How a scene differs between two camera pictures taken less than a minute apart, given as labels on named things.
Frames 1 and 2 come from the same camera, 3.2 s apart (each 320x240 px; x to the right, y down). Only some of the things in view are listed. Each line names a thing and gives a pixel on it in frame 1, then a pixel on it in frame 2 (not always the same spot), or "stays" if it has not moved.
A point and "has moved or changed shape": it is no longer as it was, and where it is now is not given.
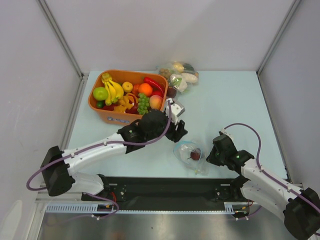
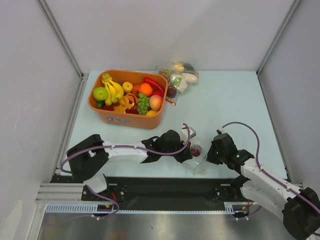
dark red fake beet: x=194 y=156 has moved or changed shape
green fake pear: x=100 y=93 stays
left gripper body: x=172 y=134 → x=179 y=157
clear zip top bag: x=189 y=154 stays
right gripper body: x=212 y=157 stays
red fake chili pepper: x=158 y=88 stays
